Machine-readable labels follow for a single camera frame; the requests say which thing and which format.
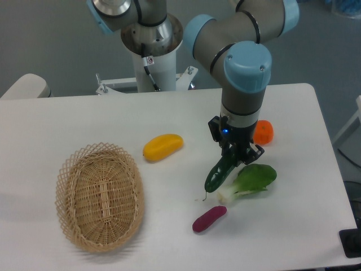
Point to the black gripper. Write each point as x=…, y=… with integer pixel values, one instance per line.
x=241, y=139

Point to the green cucumber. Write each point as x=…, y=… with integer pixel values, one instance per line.
x=220, y=171

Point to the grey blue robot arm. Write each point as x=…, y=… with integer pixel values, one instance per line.
x=232, y=50

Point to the orange tangerine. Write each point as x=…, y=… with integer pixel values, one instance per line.
x=264, y=132

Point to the green bok choy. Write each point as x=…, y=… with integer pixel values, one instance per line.
x=252, y=179

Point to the yellow mango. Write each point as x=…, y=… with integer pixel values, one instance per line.
x=162, y=146

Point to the purple sweet potato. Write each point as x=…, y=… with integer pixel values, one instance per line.
x=208, y=218

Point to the white furniture right edge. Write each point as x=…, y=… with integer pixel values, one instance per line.
x=349, y=128

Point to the woven wicker basket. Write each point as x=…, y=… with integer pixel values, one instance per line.
x=99, y=197

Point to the black device table corner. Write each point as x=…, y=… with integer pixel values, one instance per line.
x=350, y=239

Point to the white chair left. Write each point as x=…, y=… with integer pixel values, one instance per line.
x=28, y=86

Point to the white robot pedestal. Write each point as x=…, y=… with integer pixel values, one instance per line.
x=154, y=55

